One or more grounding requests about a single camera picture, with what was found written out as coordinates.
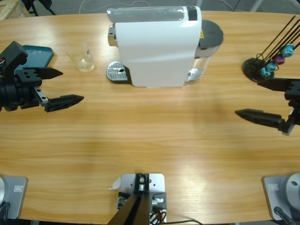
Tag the black stand legs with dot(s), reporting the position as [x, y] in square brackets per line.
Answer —
[37, 2]

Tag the wooden crate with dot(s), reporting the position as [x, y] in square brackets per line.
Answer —
[9, 9]

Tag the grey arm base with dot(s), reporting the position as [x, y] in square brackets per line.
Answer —
[14, 194]
[276, 194]

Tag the clear glass cup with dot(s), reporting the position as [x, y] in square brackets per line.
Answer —
[80, 58]

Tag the blue coffee capsule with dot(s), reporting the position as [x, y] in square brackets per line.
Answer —
[264, 72]
[271, 66]
[287, 50]

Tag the white block with dark post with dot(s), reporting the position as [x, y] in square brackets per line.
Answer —
[154, 185]

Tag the clear water tank grey lid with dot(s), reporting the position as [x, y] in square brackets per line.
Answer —
[211, 32]

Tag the white capsule coffee machine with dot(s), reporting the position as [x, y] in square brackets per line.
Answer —
[159, 51]

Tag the teal plastic tray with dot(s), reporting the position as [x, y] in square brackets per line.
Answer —
[39, 56]

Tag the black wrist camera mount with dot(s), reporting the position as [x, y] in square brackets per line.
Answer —
[14, 54]

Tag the grey coffee machine lever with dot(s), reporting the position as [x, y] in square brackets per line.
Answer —
[145, 14]

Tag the black capsule holder with rods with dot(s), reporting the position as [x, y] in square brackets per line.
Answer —
[252, 68]

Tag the purple coffee capsule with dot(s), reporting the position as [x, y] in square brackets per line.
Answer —
[279, 59]

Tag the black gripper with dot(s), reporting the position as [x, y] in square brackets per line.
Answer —
[295, 103]
[14, 93]

